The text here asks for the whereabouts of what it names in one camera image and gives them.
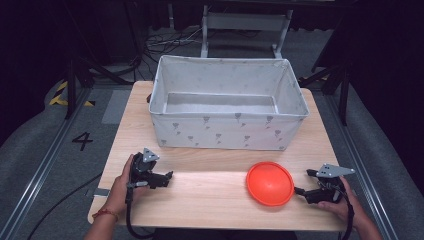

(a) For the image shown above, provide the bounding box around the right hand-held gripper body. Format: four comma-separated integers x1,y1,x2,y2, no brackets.
304,162,356,205

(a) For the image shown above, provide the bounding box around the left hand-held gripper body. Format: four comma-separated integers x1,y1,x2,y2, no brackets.
127,147,162,190

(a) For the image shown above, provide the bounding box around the orange plastic plate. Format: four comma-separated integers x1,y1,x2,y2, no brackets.
245,161,296,208

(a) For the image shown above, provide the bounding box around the white fabric storage box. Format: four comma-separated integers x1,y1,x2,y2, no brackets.
148,54,311,152

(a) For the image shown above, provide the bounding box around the person's right hand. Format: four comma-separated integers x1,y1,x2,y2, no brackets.
315,176,366,230

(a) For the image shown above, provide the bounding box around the person's left hand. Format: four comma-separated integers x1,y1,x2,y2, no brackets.
105,153,148,218

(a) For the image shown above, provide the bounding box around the grey tape strip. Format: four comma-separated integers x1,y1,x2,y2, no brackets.
92,187,112,198

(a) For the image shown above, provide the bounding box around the black tripod stand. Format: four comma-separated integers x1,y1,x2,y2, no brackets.
64,54,135,120
297,61,352,127

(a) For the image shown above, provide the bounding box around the yellow black floor tape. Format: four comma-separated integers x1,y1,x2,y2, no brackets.
48,80,97,108

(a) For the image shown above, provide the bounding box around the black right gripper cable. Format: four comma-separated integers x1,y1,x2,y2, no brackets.
333,183,355,240

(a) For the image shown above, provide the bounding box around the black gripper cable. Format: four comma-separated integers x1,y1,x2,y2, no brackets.
124,181,158,240
333,183,355,240

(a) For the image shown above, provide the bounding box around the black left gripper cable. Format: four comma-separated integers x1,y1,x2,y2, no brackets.
124,181,158,240

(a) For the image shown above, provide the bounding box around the metal floor rail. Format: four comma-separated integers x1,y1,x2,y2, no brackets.
323,94,400,240
0,87,94,240

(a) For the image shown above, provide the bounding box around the red string bracelet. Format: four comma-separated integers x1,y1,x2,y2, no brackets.
91,208,120,222

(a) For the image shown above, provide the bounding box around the black floor cable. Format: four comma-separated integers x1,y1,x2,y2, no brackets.
25,171,104,240

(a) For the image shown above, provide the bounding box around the bundle of floor cables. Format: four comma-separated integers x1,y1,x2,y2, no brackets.
142,25,205,69

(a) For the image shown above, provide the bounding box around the grey metal frame stand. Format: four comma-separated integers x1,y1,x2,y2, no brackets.
199,4,295,60

